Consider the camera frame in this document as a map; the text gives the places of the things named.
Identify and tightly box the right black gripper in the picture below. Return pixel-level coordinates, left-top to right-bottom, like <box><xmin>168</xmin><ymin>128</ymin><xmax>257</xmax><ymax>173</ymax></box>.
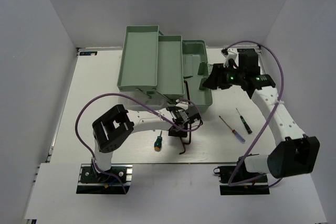
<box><xmin>202</xmin><ymin>63</ymin><xmax>245</xmax><ymax>90</ymax></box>

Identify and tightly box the long brown hex key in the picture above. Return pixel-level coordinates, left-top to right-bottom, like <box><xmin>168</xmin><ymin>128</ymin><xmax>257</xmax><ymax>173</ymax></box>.
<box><xmin>182</xmin><ymin>132</ymin><xmax>192</xmax><ymax>145</ymax></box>

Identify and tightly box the green orange stubby screwdriver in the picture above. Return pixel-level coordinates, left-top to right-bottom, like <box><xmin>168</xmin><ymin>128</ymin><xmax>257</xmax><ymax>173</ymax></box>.
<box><xmin>154</xmin><ymin>131</ymin><xmax>162</xmax><ymax>152</ymax></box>

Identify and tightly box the small brown hex key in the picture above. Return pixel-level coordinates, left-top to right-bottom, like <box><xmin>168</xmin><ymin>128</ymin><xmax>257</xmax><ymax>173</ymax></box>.
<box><xmin>179</xmin><ymin>137</ymin><xmax>189</xmax><ymax>155</ymax></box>

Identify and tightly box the blue handled precision screwdriver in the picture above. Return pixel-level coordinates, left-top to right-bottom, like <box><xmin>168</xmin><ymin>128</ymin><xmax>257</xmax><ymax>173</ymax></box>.
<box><xmin>218</xmin><ymin>115</ymin><xmax>245</xmax><ymax>143</ymax></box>

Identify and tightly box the black green precision screwdriver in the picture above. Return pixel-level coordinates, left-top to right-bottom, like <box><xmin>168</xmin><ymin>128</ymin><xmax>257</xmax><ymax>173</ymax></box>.
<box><xmin>236</xmin><ymin>108</ymin><xmax>253</xmax><ymax>134</ymax></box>

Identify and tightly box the green toolbox with clear lid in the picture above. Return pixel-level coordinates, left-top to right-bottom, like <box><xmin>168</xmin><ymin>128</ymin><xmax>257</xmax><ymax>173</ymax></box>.
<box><xmin>117</xmin><ymin>25</ymin><xmax>213</xmax><ymax>113</ymax></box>

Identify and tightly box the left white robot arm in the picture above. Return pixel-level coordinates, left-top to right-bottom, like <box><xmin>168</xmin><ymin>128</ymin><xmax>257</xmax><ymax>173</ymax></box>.
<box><xmin>92</xmin><ymin>104</ymin><xmax>203</xmax><ymax>182</ymax></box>

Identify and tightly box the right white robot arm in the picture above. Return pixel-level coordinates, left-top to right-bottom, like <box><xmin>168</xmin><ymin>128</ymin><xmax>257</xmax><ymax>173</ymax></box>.
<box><xmin>202</xmin><ymin>49</ymin><xmax>320</xmax><ymax>183</ymax></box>

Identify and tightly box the right blue table label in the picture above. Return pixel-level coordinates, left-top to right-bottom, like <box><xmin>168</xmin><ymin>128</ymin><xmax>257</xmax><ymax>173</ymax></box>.
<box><xmin>237</xmin><ymin>48</ymin><xmax>256</xmax><ymax>53</ymax></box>

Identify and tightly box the blue table label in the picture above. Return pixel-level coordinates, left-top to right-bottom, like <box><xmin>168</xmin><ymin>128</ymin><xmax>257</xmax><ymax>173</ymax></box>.
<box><xmin>237</xmin><ymin>48</ymin><xmax>256</xmax><ymax>53</ymax></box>
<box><xmin>79</xmin><ymin>51</ymin><xmax>98</xmax><ymax>56</ymax></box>

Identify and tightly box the left blue table label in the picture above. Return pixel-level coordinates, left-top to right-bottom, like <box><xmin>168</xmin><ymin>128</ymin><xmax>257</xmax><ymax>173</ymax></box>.
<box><xmin>79</xmin><ymin>51</ymin><xmax>98</xmax><ymax>56</ymax></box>

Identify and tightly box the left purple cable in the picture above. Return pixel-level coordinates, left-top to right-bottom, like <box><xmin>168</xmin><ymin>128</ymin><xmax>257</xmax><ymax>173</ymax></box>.
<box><xmin>75</xmin><ymin>92</ymin><xmax>203</xmax><ymax>193</ymax></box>

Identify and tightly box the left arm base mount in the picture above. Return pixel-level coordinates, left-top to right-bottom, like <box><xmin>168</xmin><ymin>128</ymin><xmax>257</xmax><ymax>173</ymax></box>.
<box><xmin>76</xmin><ymin>164</ymin><xmax>132</xmax><ymax>195</ymax></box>

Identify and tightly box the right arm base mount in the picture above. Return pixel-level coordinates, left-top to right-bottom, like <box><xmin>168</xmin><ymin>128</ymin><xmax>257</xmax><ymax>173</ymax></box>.
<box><xmin>213</xmin><ymin>165</ymin><xmax>270</xmax><ymax>196</ymax></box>

